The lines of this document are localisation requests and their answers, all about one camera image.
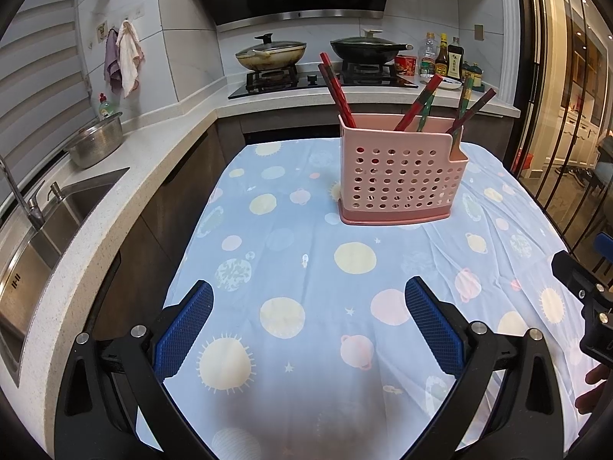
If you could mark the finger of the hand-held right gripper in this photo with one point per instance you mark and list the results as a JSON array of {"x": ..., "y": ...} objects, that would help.
[
  {"x": 572, "y": 273},
  {"x": 606, "y": 247}
]

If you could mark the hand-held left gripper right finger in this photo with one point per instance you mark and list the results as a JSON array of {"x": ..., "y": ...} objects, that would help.
[{"x": 433, "y": 330}]

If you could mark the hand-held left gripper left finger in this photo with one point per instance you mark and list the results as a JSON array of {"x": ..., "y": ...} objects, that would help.
[{"x": 187, "y": 326}]

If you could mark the pink perforated utensil holder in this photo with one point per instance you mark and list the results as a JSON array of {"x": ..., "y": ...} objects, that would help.
[{"x": 397, "y": 177}]

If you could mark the dark purple chopstick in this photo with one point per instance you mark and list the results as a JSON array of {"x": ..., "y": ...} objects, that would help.
[{"x": 479, "y": 104}]

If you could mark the green chopstick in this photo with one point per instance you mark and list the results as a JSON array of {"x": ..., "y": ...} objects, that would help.
[
  {"x": 464, "y": 98},
  {"x": 425, "y": 115}
]

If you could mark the red chopstick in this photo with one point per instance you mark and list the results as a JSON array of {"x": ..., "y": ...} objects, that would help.
[
  {"x": 416, "y": 104},
  {"x": 340, "y": 96}
]

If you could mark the person's right hand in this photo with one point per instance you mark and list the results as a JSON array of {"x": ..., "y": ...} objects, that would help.
[{"x": 591, "y": 400}]

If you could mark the red bag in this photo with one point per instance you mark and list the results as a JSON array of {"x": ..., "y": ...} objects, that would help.
[{"x": 527, "y": 160}]

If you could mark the blue planet-print tablecloth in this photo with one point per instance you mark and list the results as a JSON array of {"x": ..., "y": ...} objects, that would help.
[{"x": 287, "y": 249}]

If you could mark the black framed glass door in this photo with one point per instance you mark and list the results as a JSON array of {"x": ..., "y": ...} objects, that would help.
[{"x": 531, "y": 105}]

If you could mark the stainless steel sink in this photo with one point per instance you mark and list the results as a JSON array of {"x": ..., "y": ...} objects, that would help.
[{"x": 28, "y": 268}]

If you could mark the small chrome tap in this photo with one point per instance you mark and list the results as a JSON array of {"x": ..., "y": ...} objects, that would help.
[{"x": 53, "y": 191}]

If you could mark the chrome faucet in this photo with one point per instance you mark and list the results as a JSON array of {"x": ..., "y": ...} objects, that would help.
[{"x": 33, "y": 206}]

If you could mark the blue lidded jar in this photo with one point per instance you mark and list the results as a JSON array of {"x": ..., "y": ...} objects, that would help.
[
  {"x": 465, "y": 66},
  {"x": 478, "y": 74}
]

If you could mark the white plate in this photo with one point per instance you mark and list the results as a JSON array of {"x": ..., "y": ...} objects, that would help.
[{"x": 450, "y": 85}]

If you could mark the green dish soap bottle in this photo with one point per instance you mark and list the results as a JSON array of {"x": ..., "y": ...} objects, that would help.
[{"x": 106, "y": 109}]

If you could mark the dark soy sauce bottle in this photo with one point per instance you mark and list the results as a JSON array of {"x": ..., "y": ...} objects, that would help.
[{"x": 456, "y": 60}]

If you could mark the yellow-capped sauce bottle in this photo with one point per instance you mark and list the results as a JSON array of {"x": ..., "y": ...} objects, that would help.
[{"x": 441, "y": 57}]

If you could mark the clear plastic bottle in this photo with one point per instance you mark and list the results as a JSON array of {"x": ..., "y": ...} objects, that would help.
[{"x": 428, "y": 57}]

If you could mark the black gas stove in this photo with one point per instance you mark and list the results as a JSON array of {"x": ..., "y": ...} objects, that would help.
[{"x": 287, "y": 84}]

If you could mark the red noodle cup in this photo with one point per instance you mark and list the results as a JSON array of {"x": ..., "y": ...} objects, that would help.
[{"x": 404, "y": 64}]

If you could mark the purple hanging cloth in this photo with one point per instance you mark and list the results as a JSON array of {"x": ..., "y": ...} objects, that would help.
[{"x": 112, "y": 62}]

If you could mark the white hanging towel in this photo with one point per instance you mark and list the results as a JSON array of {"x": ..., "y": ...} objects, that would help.
[{"x": 129, "y": 57}]

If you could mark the beige pan with glass lid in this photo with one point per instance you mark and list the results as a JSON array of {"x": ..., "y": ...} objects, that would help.
[{"x": 273, "y": 57}]

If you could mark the grey window blinds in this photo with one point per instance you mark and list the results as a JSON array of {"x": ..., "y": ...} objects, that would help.
[{"x": 38, "y": 81}]

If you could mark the black wok with lid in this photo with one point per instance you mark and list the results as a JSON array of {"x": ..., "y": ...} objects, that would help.
[{"x": 368, "y": 50}]

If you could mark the wall socket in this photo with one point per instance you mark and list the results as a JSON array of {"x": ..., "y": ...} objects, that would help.
[{"x": 478, "y": 32}]

